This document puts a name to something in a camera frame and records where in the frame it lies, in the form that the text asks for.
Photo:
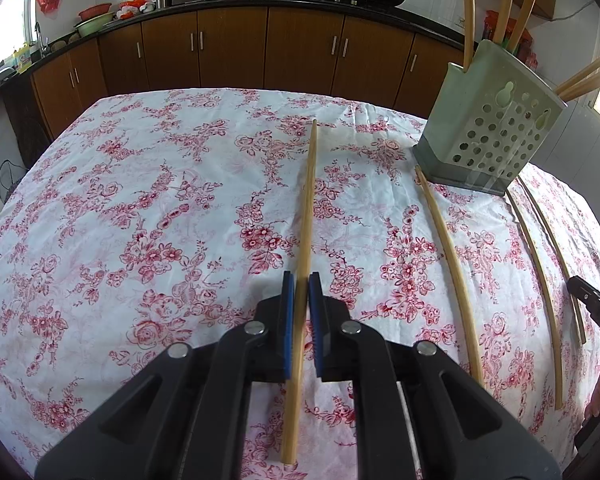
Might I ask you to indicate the red and white plastic bag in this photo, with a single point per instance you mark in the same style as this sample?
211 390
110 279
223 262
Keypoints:
135 6

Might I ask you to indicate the black kitchen countertop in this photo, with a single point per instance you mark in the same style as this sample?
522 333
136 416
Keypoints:
205 6

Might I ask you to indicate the green perforated chopstick holder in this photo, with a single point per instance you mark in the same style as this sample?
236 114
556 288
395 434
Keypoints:
485 125

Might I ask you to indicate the metal faucet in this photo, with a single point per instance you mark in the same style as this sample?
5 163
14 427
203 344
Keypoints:
39 37

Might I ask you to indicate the green basin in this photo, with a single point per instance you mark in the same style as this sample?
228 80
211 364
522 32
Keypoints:
95 26

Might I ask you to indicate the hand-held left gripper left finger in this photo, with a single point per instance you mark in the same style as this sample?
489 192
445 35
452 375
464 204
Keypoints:
286 330

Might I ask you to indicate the wooden lower cabinets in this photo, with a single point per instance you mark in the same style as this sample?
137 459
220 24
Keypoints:
230 50

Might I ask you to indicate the red floral tablecloth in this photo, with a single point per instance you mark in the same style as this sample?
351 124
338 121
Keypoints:
155 235

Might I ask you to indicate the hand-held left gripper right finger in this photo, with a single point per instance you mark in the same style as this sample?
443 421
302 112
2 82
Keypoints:
317 330

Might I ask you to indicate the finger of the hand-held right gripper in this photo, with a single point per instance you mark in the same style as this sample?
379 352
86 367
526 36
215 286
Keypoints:
582 292

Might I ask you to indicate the yellow dish soap bottle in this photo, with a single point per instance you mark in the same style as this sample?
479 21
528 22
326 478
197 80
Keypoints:
22 57

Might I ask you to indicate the red bag over bottles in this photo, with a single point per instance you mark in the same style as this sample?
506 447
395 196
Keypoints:
492 25

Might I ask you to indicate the white wall socket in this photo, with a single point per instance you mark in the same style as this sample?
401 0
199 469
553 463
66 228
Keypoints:
460 22

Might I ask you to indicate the red basin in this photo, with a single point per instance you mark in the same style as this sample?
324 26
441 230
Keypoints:
96 11

